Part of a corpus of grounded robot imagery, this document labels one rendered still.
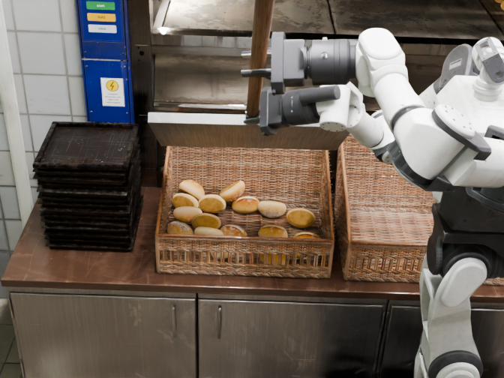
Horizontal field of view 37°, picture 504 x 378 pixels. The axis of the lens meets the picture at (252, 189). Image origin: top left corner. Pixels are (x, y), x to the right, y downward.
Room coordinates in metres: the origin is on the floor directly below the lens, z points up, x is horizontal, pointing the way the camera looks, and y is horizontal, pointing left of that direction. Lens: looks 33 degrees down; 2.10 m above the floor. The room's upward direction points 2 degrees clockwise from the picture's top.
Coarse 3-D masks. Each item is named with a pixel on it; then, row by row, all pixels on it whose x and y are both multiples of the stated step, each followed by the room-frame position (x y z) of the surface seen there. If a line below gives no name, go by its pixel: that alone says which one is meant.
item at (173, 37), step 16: (160, 32) 2.32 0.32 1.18; (176, 32) 2.33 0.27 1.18; (192, 32) 2.33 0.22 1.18; (208, 32) 2.34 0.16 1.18; (224, 32) 2.35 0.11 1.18; (240, 32) 2.35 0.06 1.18; (288, 32) 2.37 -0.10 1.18; (416, 48) 2.32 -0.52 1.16; (432, 48) 2.32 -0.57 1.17; (448, 48) 2.32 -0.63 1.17
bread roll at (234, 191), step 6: (240, 180) 2.21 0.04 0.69; (228, 186) 2.20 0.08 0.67; (234, 186) 2.17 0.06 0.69; (240, 186) 2.18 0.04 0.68; (222, 192) 2.16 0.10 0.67; (228, 192) 2.16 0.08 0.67; (234, 192) 2.16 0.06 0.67; (240, 192) 2.17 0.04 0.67; (222, 198) 2.15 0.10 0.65; (228, 198) 2.15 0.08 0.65; (234, 198) 2.16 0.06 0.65
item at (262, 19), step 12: (264, 0) 1.06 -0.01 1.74; (264, 12) 1.10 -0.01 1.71; (264, 24) 1.14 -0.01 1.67; (252, 36) 1.23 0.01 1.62; (264, 36) 1.19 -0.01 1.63; (252, 48) 1.27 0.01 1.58; (264, 48) 1.25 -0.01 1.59; (252, 60) 1.32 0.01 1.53; (264, 60) 1.31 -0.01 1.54; (252, 84) 1.44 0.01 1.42; (252, 96) 1.52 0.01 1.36; (252, 108) 1.61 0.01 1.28
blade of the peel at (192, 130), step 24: (168, 120) 1.75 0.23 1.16; (192, 120) 1.75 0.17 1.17; (216, 120) 1.75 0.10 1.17; (240, 120) 1.76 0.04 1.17; (168, 144) 1.99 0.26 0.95; (192, 144) 1.99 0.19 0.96; (216, 144) 1.98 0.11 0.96; (240, 144) 1.97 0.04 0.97; (264, 144) 1.97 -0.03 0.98; (288, 144) 1.96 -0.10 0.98; (312, 144) 1.96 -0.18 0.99; (336, 144) 1.95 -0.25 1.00
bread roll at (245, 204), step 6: (240, 198) 2.17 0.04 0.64; (246, 198) 2.16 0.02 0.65; (252, 198) 2.17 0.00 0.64; (234, 204) 2.16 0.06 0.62; (240, 204) 2.15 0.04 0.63; (246, 204) 2.15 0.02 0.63; (252, 204) 2.15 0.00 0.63; (234, 210) 2.15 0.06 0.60; (240, 210) 2.14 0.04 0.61; (246, 210) 2.14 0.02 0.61; (252, 210) 2.14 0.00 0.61
